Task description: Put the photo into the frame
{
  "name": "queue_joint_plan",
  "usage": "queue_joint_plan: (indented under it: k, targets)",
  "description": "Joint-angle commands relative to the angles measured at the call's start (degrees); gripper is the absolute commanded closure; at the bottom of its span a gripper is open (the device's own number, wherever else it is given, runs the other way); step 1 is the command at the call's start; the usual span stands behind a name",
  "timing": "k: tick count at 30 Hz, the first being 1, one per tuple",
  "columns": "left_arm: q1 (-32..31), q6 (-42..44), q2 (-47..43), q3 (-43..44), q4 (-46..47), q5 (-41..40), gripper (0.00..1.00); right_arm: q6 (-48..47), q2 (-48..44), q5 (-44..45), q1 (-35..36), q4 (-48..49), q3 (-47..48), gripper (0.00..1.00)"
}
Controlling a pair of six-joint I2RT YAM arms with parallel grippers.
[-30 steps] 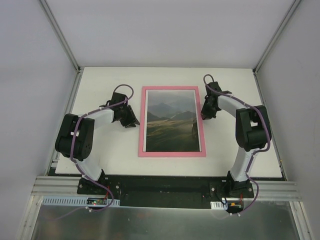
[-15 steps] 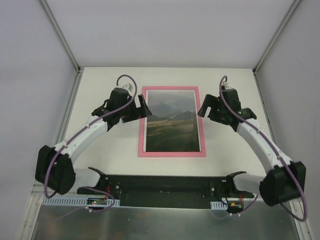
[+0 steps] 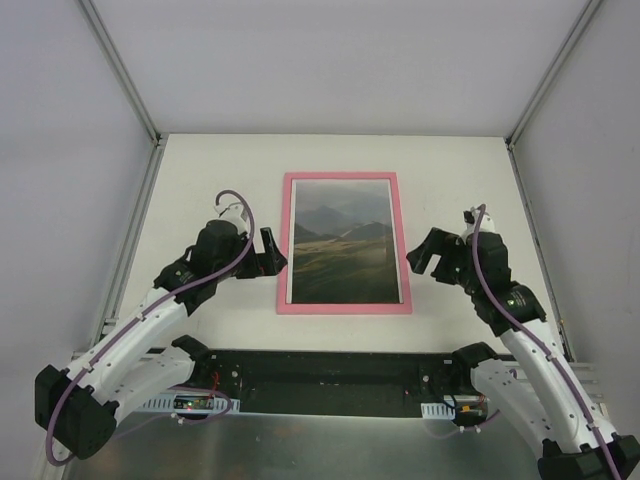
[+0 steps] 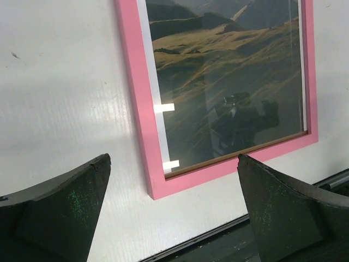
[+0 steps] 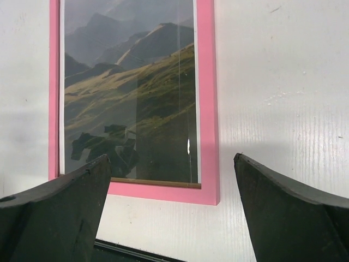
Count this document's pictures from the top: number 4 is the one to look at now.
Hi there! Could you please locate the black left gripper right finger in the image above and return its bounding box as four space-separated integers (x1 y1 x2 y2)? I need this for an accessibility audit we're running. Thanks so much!
237 154 348 261

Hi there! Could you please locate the mountain landscape photo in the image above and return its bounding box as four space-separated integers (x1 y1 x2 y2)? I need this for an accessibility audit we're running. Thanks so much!
138 1 307 178

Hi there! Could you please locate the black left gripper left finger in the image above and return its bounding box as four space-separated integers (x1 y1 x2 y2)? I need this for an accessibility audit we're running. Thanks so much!
1 153 111 261

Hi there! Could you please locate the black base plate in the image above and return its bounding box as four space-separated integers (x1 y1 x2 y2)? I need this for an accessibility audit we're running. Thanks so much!
139 168 349 262

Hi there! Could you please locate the pink wooden picture frame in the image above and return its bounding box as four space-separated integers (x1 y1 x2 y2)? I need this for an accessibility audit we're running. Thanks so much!
115 1 318 200

